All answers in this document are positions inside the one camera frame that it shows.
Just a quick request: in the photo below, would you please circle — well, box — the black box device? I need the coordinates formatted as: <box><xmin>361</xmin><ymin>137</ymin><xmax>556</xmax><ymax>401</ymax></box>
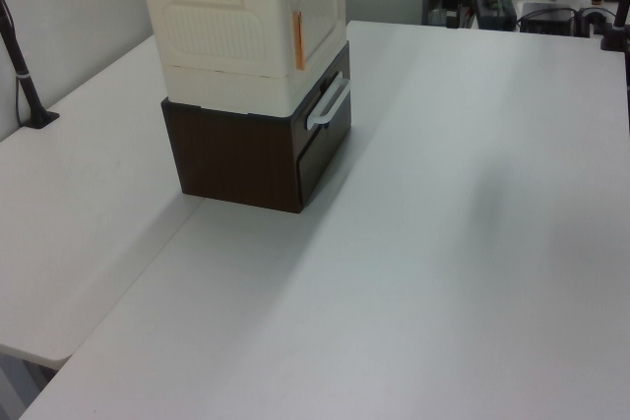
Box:
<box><xmin>520</xmin><ymin>1</ymin><xmax>578</xmax><ymax>35</ymax></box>

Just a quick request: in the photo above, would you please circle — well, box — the orange tape strip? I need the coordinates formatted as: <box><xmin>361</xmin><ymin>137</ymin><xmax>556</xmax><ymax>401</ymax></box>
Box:
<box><xmin>291</xmin><ymin>10</ymin><xmax>308</xmax><ymax>71</ymax></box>

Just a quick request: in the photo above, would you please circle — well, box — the white drawer handle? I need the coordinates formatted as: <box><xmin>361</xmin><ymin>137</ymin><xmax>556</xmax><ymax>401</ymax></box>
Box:
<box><xmin>304</xmin><ymin>70</ymin><xmax>352</xmax><ymax>133</ymax></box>

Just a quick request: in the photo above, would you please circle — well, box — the dark brown drawer unit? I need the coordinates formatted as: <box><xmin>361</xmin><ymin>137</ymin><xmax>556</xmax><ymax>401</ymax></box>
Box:
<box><xmin>160</xmin><ymin>39</ymin><xmax>353</xmax><ymax>215</ymax></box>

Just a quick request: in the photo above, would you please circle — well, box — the brown drawer without handle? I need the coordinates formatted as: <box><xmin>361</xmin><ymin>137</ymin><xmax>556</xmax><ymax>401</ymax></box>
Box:
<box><xmin>296</xmin><ymin>117</ymin><xmax>353</xmax><ymax>208</ymax></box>

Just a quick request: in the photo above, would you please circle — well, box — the black clamp stand with pole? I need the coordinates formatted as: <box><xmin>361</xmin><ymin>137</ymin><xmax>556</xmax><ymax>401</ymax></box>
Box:
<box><xmin>598</xmin><ymin>0</ymin><xmax>630</xmax><ymax>52</ymax></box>

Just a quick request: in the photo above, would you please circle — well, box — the black camera stand pole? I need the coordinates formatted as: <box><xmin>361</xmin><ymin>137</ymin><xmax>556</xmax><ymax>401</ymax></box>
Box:
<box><xmin>0</xmin><ymin>0</ymin><xmax>61</xmax><ymax>132</ymax></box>

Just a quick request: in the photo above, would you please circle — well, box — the cream cabinet door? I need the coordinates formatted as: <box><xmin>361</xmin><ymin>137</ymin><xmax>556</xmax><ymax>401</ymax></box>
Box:
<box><xmin>283</xmin><ymin>0</ymin><xmax>349</xmax><ymax>78</ymax></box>

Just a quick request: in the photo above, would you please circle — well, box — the brown drawer with handle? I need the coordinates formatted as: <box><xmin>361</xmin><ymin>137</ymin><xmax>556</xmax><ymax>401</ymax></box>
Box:
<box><xmin>289</xmin><ymin>43</ymin><xmax>352</xmax><ymax>150</ymax></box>

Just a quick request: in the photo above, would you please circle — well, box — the black device with green part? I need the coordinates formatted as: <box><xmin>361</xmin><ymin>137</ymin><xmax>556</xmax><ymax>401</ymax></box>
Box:
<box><xmin>473</xmin><ymin>0</ymin><xmax>519</xmax><ymax>30</ymax></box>

